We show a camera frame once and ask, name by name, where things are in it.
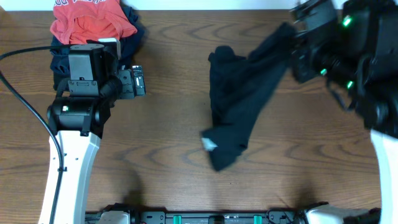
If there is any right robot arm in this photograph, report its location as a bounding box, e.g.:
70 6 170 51
291 0 397 224

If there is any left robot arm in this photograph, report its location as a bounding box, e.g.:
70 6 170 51
39 38 146 223

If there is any red folded t-shirt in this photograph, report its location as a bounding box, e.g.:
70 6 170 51
50 0 137 45

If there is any black folded t-shirt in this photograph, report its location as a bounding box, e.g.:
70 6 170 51
53 72 70 90

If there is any black t-shirt white logo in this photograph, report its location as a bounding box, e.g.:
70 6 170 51
201 23 296 171

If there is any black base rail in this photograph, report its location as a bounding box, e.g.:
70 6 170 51
85 203 382 224

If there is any navy folded t-shirt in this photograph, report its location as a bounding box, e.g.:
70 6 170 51
49 5 146 75

